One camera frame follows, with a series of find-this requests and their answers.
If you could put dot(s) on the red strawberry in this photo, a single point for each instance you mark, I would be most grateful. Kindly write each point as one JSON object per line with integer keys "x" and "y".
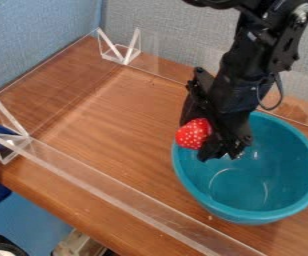
{"x": 193, "y": 133}

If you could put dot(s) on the blue plastic bowl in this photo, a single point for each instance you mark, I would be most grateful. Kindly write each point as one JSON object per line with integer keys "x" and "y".
{"x": 258, "y": 188}

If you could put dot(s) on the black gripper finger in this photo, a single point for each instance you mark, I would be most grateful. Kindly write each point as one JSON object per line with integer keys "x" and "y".
{"x": 213, "y": 149}
{"x": 191, "y": 111}

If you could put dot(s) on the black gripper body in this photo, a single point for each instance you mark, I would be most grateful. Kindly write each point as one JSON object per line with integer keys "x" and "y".
{"x": 230, "y": 126}

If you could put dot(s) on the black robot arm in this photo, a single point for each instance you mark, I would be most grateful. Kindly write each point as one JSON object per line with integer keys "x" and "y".
{"x": 265, "y": 49}

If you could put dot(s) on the beige object under table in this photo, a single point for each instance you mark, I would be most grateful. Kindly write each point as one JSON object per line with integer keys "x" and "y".
{"x": 78, "y": 245}

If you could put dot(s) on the clear acrylic barrier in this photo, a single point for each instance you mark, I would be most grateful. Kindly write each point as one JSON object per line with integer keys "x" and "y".
{"x": 90, "y": 157}

